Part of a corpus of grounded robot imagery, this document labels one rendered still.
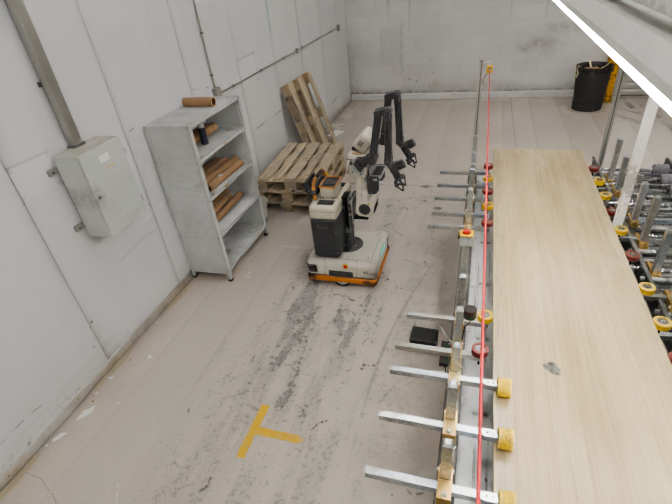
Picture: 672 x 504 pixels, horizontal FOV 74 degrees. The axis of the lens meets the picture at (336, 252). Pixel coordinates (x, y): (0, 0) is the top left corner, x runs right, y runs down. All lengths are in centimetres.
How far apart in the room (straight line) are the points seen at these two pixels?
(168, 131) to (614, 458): 355
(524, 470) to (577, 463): 20
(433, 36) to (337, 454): 798
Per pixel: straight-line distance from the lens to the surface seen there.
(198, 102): 434
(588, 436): 211
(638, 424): 222
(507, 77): 961
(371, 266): 391
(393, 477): 181
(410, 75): 967
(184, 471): 319
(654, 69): 91
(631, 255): 317
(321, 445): 305
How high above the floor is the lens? 254
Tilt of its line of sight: 33 degrees down
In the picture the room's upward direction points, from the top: 6 degrees counter-clockwise
